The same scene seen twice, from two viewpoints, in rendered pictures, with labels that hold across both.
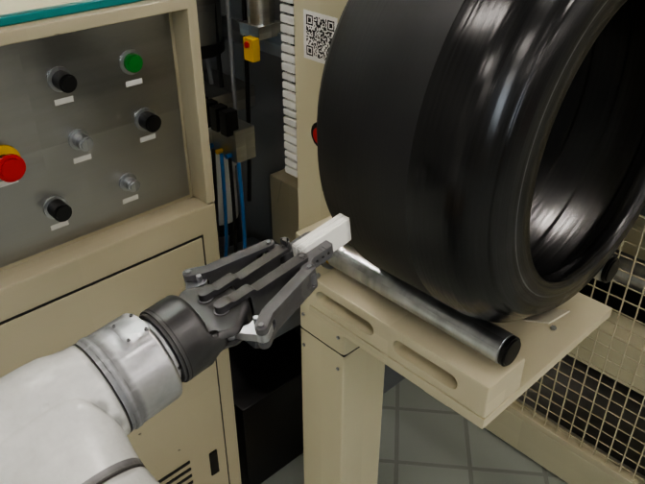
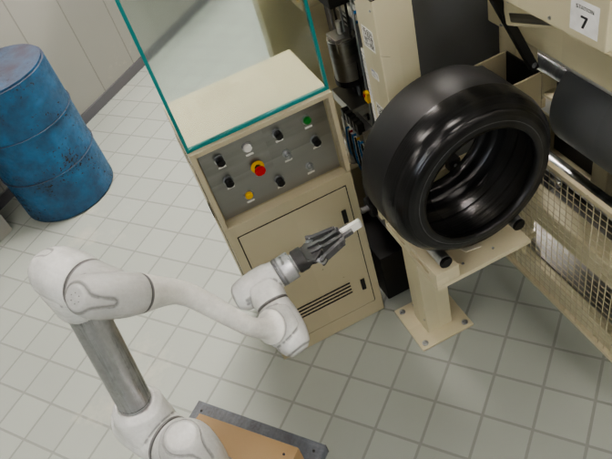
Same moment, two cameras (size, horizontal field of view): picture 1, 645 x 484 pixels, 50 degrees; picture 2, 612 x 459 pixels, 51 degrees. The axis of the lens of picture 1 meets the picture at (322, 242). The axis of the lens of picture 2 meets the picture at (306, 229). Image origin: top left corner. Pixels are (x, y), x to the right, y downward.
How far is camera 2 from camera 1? 1.32 m
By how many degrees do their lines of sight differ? 28
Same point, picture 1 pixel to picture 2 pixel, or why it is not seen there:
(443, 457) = (503, 294)
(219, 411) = (363, 260)
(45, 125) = (272, 150)
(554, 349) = (487, 259)
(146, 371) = (287, 270)
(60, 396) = (265, 277)
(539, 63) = (416, 178)
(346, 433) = (421, 279)
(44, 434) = (260, 286)
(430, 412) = (504, 267)
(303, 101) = not seen: hidden behind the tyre
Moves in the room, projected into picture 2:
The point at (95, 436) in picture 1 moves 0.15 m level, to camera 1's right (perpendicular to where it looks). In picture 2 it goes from (273, 288) to (321, 294)
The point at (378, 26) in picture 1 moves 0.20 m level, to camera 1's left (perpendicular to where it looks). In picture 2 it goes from (373, 149) to (311, 147)
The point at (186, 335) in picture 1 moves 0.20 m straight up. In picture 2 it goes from (300, 260) to (282, 214)
